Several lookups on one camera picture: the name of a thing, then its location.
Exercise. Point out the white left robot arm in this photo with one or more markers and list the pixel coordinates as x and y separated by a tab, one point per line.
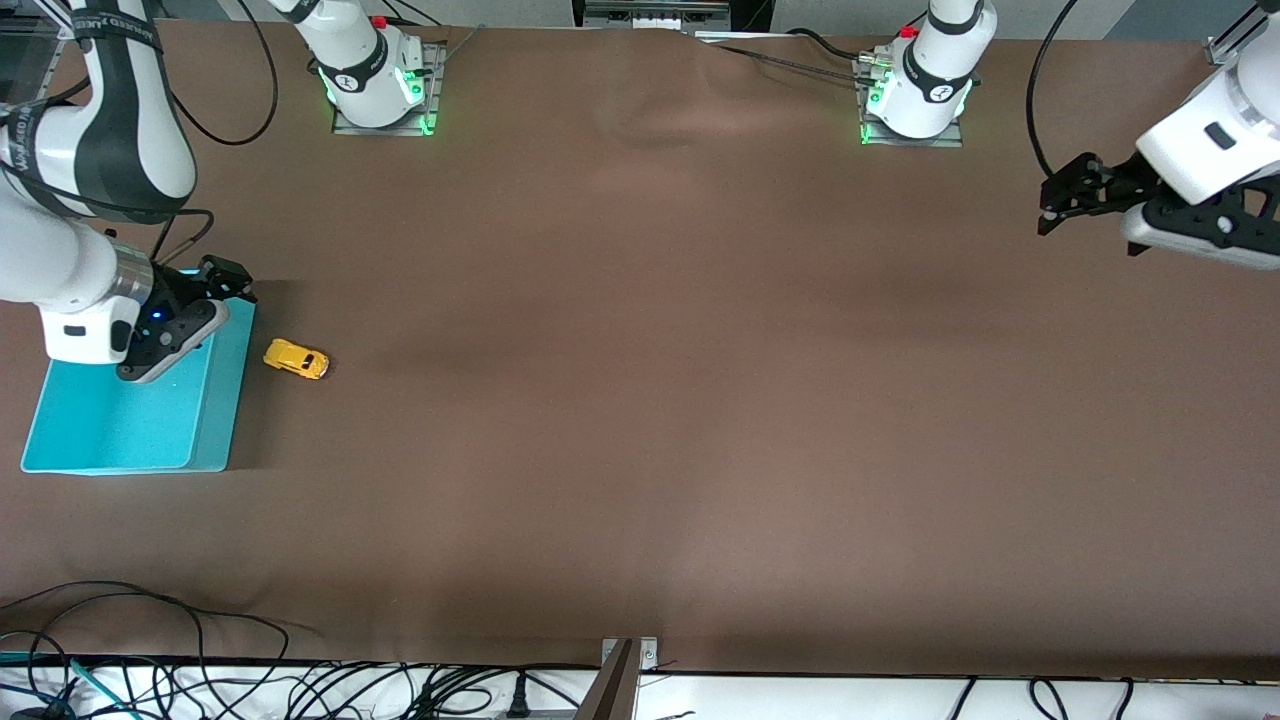
1210	150

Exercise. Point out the grey power strip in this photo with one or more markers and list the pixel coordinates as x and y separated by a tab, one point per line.
655	12

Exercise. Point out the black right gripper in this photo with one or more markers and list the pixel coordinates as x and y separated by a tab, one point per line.
186	290

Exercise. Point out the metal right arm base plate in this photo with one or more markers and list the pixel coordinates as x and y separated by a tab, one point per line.
432	90

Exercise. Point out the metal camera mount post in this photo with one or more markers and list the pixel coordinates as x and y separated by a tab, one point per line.
615	690

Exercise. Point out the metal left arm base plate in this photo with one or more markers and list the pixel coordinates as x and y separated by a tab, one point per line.
950	140

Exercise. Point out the black power plug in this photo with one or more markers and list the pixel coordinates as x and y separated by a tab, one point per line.
517	700

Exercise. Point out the brown table cover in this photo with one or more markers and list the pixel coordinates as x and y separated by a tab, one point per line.
640	350

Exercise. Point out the turquoise plastic bin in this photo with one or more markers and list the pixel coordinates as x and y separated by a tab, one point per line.
130	430

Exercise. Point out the aluminium frame profile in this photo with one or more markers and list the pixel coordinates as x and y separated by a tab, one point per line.
1232	35

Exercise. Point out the yellow beetle toy car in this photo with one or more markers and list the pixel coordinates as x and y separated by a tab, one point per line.
296	359

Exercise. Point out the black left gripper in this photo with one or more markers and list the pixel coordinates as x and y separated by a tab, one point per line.
1110	181

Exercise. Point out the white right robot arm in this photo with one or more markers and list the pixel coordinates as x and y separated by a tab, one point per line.
60	270

